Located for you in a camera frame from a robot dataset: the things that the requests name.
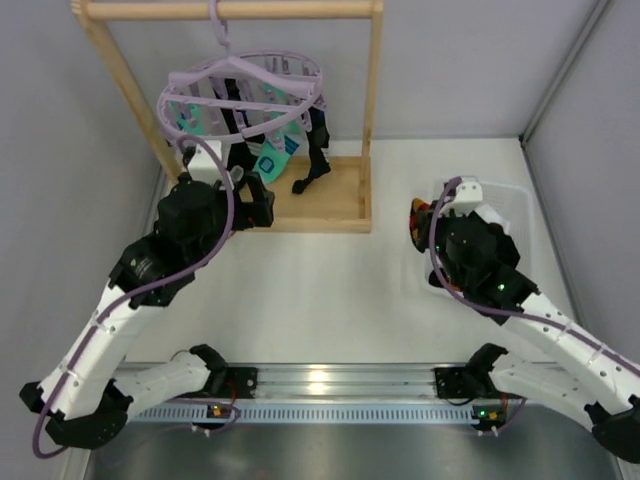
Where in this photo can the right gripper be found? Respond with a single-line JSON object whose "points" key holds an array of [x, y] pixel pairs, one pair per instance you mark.
{"points": [[426, 220]]}

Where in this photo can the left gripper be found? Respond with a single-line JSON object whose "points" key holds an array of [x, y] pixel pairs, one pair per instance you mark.
{"points": [[258, 205]]}

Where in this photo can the argyle red orange sock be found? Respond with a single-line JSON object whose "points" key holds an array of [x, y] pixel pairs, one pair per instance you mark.
{"points": [[420, 217]]}

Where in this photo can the black blue grey sock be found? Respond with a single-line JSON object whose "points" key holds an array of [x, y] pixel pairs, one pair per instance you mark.
{"points": [[318, 141]]}

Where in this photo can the purple round clip hanger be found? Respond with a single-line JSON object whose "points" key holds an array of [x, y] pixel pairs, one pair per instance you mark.
{"points": [[277, 89]]}

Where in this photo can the mint green patterned sock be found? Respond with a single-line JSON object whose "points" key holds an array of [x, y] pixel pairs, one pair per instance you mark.
{"points": [[187, 118]]}

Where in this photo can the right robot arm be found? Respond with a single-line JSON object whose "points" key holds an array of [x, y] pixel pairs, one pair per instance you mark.
{"points": [[476, 262]]}

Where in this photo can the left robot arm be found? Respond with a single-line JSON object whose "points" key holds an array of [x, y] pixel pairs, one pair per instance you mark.
{"points": [[84, 403]]}

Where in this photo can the white plastic basket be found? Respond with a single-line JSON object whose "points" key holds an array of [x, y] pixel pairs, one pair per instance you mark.
{"points": [[507, 205]]}

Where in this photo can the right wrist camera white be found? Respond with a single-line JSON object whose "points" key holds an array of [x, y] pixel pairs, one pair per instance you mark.
{"points": [[462, 195]]}

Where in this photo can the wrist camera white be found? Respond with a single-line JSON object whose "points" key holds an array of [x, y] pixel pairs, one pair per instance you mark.
{"points": [[462, 195], [199, 164]]}

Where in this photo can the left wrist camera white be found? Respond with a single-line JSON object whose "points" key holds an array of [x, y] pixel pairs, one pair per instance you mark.
{"points": [[199, 164]]}

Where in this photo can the wooden hanger rack frame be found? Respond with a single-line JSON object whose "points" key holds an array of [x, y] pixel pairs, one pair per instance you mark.
{"points": [[338, 203]]}

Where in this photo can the slotted cable duct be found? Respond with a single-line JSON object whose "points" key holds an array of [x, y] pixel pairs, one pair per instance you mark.
{"points": [[274, 413]]}

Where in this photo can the aluminium mounting rail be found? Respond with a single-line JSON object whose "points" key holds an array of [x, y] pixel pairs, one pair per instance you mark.
{"points": [[334, 383]]}

